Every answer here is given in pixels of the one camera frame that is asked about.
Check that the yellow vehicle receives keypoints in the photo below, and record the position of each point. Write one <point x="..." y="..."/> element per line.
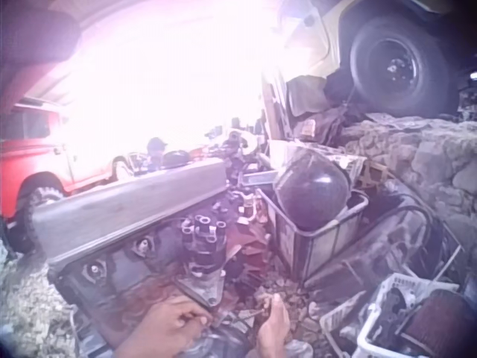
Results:
<point x="331" y="33"/>

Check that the red-brown air filter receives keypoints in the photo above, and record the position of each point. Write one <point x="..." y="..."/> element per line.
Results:
<point x="443" y="320"/>

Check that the grey engine valve cover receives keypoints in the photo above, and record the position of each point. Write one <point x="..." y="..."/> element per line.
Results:
<point x="123" y="209"/>

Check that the stone wall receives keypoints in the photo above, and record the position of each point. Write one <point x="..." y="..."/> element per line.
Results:
<point x="417" y="156"/>

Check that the dark engine block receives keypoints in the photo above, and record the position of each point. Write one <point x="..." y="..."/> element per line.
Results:
<point x="123" y="276"/>

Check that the grey plastic crate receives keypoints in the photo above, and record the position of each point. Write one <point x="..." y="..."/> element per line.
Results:
<point x="324" y="250"/>

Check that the white plastic basket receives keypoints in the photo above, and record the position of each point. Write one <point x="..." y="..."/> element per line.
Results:
<point x="376" y="306"/>

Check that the red vehicle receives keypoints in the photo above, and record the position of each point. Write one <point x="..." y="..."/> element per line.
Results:
<point x="33" y="164"/>

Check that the person's right fingers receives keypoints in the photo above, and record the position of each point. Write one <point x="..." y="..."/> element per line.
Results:
<point x="277" y="306"/>

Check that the person's left fingers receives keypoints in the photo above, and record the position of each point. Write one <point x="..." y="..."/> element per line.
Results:
<point x="195" y="317"/>

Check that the person's right hand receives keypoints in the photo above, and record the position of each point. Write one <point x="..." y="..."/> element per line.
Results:
<point x="275" y="330"/>

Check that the person's left hand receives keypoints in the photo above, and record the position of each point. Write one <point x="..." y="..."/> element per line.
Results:
<point x="167" y="322"/>

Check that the black vehicle tyre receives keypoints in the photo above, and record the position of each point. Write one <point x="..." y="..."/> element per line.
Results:
<point x="400" y="63"/>

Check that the wooden plank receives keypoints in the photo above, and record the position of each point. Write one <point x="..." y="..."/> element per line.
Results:
<point x="271" y="112"/>

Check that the black distributor cap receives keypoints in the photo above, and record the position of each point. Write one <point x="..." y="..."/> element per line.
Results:
<point x="203" y="238"/>

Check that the round black tank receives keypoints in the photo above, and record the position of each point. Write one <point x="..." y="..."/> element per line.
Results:
<point x="311" y="190"/>

